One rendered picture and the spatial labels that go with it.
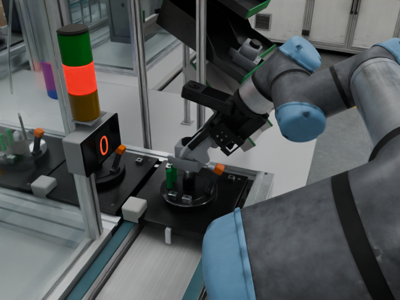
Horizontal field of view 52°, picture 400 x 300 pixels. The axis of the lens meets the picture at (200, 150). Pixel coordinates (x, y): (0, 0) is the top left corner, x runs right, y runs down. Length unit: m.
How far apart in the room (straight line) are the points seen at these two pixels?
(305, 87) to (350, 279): 0.43
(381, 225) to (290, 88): 0.43
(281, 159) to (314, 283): 1.06
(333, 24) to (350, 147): 2.01
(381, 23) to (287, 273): 4.56
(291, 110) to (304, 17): 4.27
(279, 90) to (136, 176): 0.51
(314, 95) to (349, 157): 2.42
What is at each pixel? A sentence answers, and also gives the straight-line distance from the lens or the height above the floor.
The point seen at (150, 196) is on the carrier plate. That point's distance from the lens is 1.01.
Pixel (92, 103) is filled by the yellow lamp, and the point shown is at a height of 1.29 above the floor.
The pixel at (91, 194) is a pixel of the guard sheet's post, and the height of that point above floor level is 1.08.
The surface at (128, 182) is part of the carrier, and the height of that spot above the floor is 0.97.
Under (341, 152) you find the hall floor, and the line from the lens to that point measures 3.12.
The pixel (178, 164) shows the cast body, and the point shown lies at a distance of 0.94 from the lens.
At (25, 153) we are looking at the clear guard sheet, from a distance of 0.70.
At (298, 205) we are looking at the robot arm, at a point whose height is 1.40.
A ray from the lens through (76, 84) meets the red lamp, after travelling 0.71.
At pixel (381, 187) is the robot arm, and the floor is 1.43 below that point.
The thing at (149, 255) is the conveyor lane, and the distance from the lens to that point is 0.95.
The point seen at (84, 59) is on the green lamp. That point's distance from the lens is 0.70.
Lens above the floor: 1.60
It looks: 33 degrees down
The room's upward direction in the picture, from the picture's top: straight up
